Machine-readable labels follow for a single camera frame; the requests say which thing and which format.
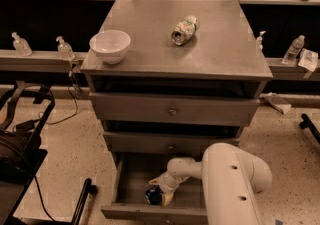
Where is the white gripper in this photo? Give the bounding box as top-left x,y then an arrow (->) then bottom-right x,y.
149,172 -> 180,206

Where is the blue crushed pepsi can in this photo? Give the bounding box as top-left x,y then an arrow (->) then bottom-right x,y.
145,186 -> 162,205

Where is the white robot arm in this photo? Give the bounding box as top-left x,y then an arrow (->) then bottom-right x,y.
149,143 -> 272,225

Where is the grey open bottom drawer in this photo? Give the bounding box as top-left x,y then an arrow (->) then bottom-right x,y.
101,153 -> 208,225

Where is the grey middle drawer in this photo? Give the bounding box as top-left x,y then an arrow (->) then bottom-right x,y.
104,131 -> 239,154

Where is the black stand leg bottom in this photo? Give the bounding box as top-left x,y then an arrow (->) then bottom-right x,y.
71,178 -> 98,225

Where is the grey top drawer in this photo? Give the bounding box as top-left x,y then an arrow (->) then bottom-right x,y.
89,93 -> 259,127

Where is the grey three-drawer cabinet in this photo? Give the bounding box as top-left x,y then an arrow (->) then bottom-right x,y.
80,0 -> 274,225

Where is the green white soda can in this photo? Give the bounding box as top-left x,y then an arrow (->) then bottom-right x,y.
171,15 -> 199,46

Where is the white bowl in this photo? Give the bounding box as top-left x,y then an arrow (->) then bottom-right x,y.
89,30 -> 131,64

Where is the black chair leg right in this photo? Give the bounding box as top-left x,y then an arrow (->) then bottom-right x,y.
299,114 -> 320,144

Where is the black chair left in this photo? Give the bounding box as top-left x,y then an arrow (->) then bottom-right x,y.
0,81 -> 55,225

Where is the clear sanitizer bottle near cabinet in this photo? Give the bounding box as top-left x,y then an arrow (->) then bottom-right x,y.
56,36 -> 75,61

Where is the small pump bottle right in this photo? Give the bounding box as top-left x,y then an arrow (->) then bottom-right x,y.
256,31 -> 266,51

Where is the clear water bottle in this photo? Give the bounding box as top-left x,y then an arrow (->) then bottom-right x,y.
282,35 -> 305,64

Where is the white plastic packet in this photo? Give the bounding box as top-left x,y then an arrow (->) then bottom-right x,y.
298,48 -> 318,72

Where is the clear sanitizer bottle far left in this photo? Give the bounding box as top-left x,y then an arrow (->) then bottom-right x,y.
11,32 -> 32,56

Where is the black cable on floor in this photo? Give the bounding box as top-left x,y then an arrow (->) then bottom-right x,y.
13,70 -> 82,131

